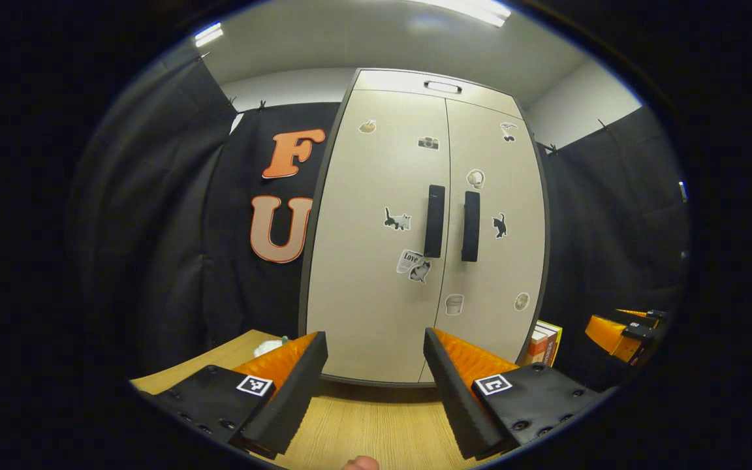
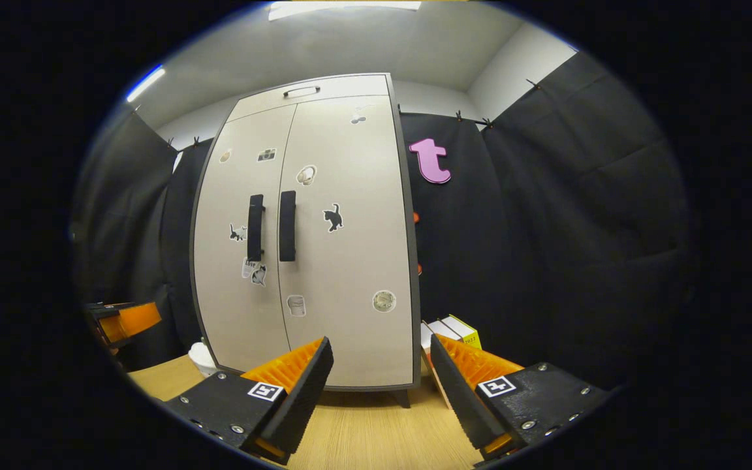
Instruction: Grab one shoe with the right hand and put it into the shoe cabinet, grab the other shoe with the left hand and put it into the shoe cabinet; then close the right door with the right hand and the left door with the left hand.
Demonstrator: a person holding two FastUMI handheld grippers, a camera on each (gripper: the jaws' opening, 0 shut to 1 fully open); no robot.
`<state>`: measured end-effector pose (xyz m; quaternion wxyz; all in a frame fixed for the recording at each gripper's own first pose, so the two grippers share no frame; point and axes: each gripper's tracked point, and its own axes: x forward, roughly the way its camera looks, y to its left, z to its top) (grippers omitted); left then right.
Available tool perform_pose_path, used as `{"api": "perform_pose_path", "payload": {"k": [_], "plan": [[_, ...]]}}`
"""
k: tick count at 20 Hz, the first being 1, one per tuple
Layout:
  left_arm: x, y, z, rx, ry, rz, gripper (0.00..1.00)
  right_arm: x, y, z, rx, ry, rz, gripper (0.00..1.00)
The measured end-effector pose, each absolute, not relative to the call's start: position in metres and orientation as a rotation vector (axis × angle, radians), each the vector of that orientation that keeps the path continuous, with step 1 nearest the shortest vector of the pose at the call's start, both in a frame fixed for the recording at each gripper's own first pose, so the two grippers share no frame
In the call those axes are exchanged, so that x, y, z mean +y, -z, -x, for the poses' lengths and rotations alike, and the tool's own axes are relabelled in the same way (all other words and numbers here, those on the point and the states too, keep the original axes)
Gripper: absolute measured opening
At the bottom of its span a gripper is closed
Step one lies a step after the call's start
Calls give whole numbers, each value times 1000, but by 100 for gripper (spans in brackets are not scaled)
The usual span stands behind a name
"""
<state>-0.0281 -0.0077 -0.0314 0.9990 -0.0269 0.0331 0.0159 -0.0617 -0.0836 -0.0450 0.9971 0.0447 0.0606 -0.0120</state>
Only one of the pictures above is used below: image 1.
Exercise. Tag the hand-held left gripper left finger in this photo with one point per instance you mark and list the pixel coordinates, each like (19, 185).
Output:
(297, 391)

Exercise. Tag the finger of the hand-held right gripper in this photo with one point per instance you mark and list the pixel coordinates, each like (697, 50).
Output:
(650, 315)
(611, 336)

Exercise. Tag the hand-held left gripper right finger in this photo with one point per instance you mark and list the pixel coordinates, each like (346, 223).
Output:
(451, 391)

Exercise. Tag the white cabinet door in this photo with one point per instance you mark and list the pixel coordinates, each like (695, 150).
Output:
(500, 274)
(363, 294)

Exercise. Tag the white shoe cabinet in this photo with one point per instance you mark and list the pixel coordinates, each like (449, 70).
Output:
(402, 81)

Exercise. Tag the small white object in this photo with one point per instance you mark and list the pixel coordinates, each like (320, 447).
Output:
(268, 346)

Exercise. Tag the yellow cover book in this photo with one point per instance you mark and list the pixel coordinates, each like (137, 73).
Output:
(555, 343)

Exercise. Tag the black backdrop cloth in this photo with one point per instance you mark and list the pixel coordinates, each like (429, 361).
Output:
(611, 228)
(154, 228)

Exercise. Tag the wide ceiling light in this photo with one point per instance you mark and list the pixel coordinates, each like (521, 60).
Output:
(461, 10)

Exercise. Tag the narrow ceiling light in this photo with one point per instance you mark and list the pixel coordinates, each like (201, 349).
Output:
(208, 34)

